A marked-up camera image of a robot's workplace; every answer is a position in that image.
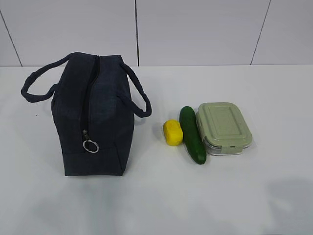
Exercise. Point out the green cucumber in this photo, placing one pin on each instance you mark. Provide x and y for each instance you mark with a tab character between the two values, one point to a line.
191	135

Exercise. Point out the dark navy lunch bag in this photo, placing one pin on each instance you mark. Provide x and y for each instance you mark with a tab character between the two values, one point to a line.
94	105

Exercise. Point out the glass container with green lid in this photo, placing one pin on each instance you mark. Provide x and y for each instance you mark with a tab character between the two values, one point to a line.
223	129

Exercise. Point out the yellow lemon-shaped toy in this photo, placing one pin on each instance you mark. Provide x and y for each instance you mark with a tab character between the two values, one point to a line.
173	132

